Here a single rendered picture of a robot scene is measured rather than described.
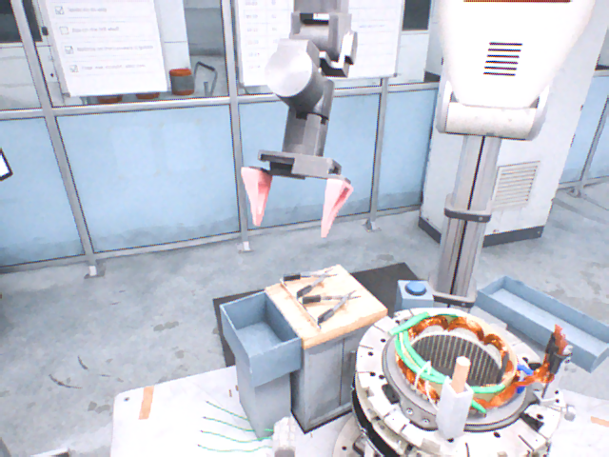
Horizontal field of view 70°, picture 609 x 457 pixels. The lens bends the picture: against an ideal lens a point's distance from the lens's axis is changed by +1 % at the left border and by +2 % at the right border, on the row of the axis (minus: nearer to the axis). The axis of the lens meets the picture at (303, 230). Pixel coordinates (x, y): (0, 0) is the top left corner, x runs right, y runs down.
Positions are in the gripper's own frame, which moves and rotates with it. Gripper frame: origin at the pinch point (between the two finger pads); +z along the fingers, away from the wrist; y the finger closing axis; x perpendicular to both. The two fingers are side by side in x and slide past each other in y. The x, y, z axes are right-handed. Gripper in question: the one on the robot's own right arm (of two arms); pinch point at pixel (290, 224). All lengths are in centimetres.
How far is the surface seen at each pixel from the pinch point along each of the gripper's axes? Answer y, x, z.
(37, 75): -189, 118, -51
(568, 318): 48, 50, 11
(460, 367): 24.6, 5.0, 14.6
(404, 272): 3, 236, 23
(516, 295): 38, 57, 8
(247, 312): -17.9, 33.6, 21.6
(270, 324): -13.2, 36.8, 23.7
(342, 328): 4.1, 30.3, 19.4
